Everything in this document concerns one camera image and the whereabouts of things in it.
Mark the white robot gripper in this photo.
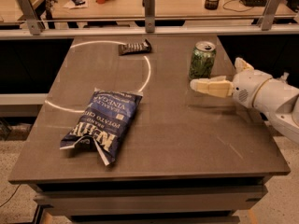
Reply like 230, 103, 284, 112
190, 57, 272, 108

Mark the blue kettle chips bag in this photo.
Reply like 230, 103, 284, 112
60, 90, 143, 166

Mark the black cable on desk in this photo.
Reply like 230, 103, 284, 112
221, 0, 255, 13

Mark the left metal bracket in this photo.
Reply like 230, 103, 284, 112
17, 0, 44, 35

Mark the green soda can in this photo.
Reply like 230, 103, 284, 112
189, 41, 216, 79

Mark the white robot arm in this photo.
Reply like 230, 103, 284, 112
190, 58, 299, 144

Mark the black floor cable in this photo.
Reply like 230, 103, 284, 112
0, 184, 21, 209

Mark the metal bracket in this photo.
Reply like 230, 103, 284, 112
257, 0, 281, 31
143, 0, 155, 33
17, 0, 44, 35

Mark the right metal bracket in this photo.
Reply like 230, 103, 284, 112
257, 0, 281, 31

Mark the middle metal bracket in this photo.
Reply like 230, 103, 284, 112
143, 0, 155, 33

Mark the black mesh cup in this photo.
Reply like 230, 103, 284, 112
205, 0, 220, 10

